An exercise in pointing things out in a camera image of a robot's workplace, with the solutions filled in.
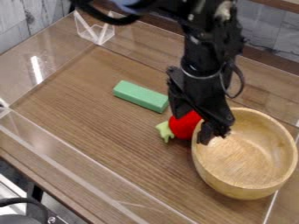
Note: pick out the green rectangular foam block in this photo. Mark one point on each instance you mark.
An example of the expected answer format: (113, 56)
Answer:
(140, 96)

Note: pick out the clear acrylic enclosure wall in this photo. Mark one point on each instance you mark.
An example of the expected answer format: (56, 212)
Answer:
(89, 147)

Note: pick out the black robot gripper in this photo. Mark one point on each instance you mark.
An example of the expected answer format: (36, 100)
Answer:
(203, 95)

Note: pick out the light wooden bowl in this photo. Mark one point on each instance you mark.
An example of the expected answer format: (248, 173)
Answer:
(248, 164)

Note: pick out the clear acrylic corner bracket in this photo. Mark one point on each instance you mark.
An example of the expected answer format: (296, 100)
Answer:
(97, 34)

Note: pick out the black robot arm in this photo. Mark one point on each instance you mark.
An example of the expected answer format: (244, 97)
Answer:
(209, 25)

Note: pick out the red plush strawberry fruit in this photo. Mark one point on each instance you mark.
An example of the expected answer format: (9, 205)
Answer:
(179, 127)

